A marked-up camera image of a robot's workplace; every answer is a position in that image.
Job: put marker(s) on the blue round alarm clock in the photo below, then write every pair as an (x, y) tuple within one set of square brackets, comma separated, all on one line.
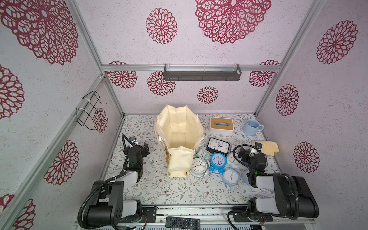
[(218, 163)]

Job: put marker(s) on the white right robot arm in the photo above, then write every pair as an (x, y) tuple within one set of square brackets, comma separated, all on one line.
[(292, 196)]

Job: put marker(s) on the light blue mug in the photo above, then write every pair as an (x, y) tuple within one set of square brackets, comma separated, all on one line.
[(252, 126)]

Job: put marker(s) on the blue square alarm clock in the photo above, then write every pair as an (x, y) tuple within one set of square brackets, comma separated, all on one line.
[(244, 177)]

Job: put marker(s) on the black wall shelf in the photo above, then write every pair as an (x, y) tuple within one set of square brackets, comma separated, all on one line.
[(203, 75)]

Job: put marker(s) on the black square alarm clock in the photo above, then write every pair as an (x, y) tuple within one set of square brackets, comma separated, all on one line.
[(218, 146)]

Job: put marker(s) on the pale blue rounded alarm clock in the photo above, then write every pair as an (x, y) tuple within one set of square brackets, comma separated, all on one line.
[(230, 177)]

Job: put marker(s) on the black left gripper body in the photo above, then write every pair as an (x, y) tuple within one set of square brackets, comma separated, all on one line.
[(144, 151)]

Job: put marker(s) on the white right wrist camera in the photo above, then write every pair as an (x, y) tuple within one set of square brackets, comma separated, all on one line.
[(256, 149)]

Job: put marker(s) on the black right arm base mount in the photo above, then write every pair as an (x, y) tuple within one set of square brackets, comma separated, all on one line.
[(243, 214)]

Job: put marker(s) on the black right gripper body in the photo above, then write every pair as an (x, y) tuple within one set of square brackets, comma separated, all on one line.
[(246, 155)]

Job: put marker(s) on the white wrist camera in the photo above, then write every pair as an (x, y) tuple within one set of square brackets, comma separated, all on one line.
[(133, 141), (256, 149)]

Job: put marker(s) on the white round alarm clock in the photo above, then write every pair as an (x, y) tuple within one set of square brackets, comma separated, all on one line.
[(232, 162)]

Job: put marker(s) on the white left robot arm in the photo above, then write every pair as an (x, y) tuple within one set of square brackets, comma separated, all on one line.
[(105, 205)]

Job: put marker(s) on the yellow cloth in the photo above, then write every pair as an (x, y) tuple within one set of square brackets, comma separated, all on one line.
[(268, 147)]

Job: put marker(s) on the white wooden-top tissue box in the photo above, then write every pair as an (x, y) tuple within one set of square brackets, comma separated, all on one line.
[(223, 126)]

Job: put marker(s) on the black remote control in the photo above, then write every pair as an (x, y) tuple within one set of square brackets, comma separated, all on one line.
[(183, 223)]

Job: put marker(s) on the white twin-bell alarm clock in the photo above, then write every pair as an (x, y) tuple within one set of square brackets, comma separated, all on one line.
[(200, 167)]

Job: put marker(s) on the black wire wall rack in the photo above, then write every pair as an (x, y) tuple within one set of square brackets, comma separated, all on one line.
[(85, 112)]

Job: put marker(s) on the aluminium front rail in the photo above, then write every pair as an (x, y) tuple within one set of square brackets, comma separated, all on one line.
[(214, 217)]

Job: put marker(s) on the cream floral canvas bag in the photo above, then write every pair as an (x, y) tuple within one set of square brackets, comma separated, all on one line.
[(180, 132)]

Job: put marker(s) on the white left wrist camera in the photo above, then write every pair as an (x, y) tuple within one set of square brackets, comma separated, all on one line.
[(133, 141)]

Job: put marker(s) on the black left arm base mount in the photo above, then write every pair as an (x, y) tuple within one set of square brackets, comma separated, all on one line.
[(146, 214)]

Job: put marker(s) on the white round flat-face clock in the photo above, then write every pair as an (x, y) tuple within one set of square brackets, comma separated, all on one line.
[(203, 141)]

